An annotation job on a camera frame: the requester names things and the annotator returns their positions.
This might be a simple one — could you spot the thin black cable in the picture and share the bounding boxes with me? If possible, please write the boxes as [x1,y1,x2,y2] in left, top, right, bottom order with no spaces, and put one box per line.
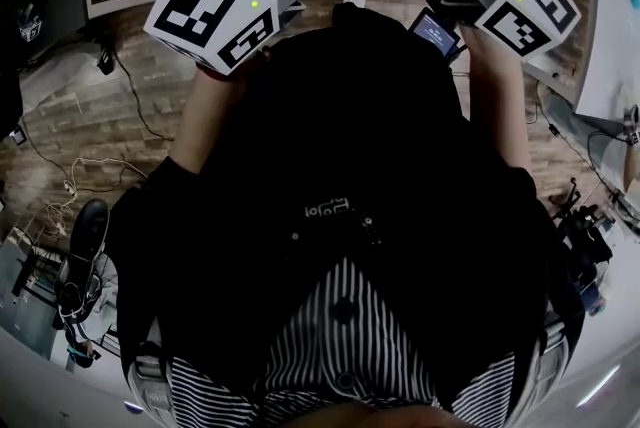
[21,129,72,178]

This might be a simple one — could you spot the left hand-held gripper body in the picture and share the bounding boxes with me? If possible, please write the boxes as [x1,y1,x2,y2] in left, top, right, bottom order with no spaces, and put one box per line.
[143,0,302,76]

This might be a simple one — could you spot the small spare gripper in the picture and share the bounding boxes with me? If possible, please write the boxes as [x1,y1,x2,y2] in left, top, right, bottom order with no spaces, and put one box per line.
[17,3,43,43]

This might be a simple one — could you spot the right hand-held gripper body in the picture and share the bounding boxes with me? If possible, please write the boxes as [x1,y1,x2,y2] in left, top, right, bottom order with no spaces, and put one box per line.
[469,0,582,64]

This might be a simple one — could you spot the black floor cable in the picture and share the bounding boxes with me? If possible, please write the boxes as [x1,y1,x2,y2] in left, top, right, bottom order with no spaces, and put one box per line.
[111,55,177,143]

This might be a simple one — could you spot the small black display device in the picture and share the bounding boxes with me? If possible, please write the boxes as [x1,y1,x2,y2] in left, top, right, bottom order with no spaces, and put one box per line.
[409,6,464,65]

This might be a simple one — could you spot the person's chin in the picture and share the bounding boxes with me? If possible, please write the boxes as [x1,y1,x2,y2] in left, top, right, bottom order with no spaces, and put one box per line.
[319,403,451,428]

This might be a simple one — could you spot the black and white sneaker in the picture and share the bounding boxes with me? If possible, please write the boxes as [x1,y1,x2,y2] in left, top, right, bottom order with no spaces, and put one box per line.
[96,47,115,76]

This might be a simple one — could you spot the grey shoulder strap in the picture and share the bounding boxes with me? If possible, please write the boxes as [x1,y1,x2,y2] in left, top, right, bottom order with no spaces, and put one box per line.
[127,340,174,428]
[531,310,572,413]

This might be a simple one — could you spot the person's left forearm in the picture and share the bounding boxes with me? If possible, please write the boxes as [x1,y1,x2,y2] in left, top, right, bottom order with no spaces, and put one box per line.
[172,65,242,176]

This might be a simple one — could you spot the black cable with adapter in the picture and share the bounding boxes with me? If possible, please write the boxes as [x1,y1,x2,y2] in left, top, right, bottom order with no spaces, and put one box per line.
[533,80,617,188]

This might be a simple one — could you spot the white floor cable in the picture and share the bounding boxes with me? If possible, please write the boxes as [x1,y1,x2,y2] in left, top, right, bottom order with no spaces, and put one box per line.
[46,156,149,238]

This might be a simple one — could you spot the black office chair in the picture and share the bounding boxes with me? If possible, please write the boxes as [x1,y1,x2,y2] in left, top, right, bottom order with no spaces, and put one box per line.
[548,177,617,318]

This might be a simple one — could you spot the person's right forearm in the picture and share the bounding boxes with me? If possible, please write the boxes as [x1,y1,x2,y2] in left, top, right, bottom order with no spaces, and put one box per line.
[458,23,534,173]

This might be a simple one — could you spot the person's striped shirt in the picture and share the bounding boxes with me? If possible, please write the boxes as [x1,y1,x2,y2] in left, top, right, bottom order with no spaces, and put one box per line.
[167,258,519,423]

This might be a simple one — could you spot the person's black garment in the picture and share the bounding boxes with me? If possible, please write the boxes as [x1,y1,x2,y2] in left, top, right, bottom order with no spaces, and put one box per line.
[107,0,592,417]

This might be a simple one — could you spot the glossy black shoe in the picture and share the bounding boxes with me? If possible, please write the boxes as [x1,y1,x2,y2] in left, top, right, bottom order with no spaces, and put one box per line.
[68,198,110,263]

